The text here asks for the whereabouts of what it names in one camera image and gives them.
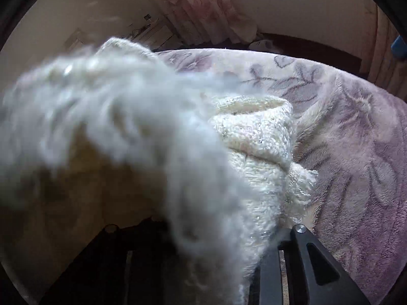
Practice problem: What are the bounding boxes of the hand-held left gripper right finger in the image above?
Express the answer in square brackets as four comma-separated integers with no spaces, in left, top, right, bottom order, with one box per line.
[248,224,371,305]

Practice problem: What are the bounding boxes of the floral purple blanket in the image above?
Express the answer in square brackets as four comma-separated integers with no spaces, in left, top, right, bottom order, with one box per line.
[155,48,407,305]

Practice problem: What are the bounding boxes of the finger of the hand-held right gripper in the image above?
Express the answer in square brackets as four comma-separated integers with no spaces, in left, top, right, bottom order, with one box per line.
[391,34,407,62]

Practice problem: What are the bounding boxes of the pink patterned curtain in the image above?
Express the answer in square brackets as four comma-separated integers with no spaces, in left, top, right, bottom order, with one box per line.
[140,0,265,47]

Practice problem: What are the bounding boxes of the white tweed jacket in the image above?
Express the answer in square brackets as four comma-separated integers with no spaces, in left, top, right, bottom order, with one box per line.
[0,37,319,305]

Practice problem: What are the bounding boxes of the white nightstand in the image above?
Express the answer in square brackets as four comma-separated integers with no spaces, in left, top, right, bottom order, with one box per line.
[125,22,180,52]

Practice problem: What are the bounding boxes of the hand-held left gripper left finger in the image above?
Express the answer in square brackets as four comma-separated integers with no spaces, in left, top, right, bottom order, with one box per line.
[40,218,191,305]

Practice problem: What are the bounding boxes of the white slipper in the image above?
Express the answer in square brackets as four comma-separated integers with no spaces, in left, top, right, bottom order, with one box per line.
[248,39,274,51]

